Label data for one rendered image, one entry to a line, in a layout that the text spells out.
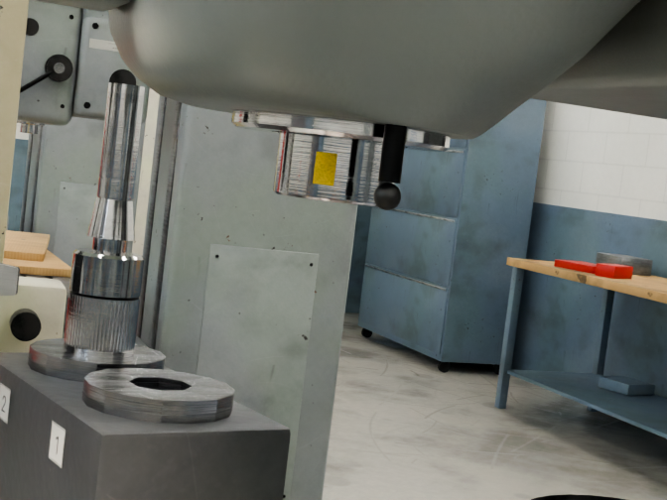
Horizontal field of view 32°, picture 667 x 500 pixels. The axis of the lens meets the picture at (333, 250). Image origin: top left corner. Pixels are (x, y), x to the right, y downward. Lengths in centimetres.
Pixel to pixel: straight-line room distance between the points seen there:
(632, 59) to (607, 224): 696
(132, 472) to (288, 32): 33
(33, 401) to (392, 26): 42
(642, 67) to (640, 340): 664
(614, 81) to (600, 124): 716
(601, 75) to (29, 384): 41
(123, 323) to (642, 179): 654
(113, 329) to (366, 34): 43
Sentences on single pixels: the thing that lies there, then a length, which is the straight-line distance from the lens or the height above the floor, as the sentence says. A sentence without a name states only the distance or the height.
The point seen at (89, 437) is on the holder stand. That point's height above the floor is 113.
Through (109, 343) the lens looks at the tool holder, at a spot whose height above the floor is 116.
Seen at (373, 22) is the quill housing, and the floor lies 134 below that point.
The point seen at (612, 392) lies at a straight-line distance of 664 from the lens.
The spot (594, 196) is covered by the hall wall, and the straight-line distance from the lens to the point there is 761.
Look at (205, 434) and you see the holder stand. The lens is 66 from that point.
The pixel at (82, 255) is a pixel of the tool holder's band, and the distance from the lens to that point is 77.
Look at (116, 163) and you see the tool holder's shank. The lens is 77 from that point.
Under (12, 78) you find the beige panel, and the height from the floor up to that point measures 138.
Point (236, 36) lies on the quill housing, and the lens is 38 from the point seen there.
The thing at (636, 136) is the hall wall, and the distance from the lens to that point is 733.
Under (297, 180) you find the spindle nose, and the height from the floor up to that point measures 129.
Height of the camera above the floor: 129
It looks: 4 degrees down
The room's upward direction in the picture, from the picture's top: 7 degrees clockwise
